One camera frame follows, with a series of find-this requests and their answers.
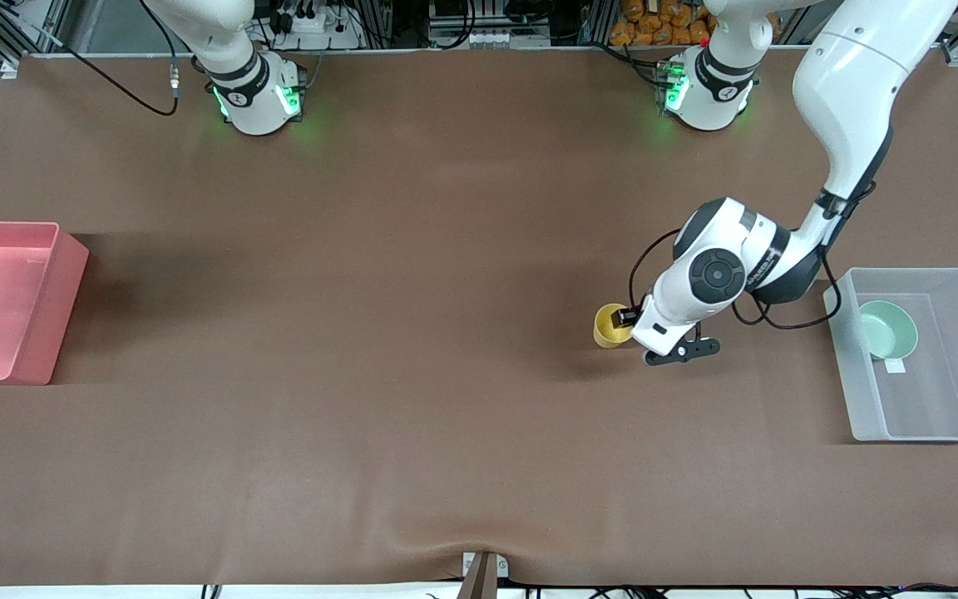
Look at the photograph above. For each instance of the small white label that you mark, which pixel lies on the small white label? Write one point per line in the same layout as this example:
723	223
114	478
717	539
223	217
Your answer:
896	365

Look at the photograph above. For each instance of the translucent white plastic bin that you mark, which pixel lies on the translucent white plastic bin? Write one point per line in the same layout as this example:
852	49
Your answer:
928	399

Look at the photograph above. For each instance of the white power strip with plugs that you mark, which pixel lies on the white power strip with plugs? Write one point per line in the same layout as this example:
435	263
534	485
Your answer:
313	25

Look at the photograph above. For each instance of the small white socket strip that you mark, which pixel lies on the small white socket strip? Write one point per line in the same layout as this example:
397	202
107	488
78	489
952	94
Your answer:
493	38

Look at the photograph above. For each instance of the pink plastic bin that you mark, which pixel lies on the pink plastic bin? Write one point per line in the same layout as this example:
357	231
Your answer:
5	316

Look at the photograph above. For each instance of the orange snack packets pile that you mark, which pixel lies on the orange snack packets pile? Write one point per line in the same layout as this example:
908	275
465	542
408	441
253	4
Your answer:
662	23

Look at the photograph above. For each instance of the yellow cup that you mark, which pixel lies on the yellow cup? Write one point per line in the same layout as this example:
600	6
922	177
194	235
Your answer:
605	334

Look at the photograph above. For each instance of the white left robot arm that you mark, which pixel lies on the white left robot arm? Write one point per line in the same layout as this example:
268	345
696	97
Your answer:
853	83

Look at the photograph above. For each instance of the brown table cover mat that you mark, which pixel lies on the brown table cover mat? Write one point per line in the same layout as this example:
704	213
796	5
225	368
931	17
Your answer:
479	249

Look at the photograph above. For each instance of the pale green bowl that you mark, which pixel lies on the pale green bowl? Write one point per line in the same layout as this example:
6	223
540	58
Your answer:
888	330

